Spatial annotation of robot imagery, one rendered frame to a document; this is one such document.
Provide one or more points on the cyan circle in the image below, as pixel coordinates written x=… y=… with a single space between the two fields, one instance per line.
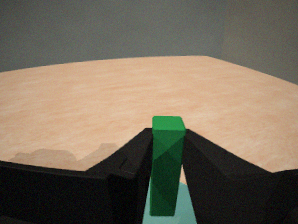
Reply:
x=184 y=213

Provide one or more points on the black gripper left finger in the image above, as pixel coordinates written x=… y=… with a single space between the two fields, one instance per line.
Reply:
x=43 y=195

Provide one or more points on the green rectangular block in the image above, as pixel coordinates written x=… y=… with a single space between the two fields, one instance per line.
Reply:
x=168 y=142

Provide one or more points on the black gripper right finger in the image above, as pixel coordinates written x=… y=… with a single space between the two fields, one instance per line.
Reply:
x=224 y=188

